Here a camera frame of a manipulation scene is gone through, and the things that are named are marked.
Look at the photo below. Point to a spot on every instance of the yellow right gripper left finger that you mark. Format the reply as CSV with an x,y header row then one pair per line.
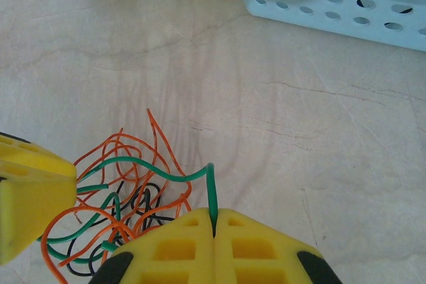
x,y
173,250

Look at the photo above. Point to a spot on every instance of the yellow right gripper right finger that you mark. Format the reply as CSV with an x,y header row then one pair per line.
x,y
266,254

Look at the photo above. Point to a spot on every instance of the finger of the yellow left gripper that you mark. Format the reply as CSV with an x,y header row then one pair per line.
x,y
30,204

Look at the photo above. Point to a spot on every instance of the light blue perforated plastic basket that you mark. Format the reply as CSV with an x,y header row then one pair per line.
x,y
299,1

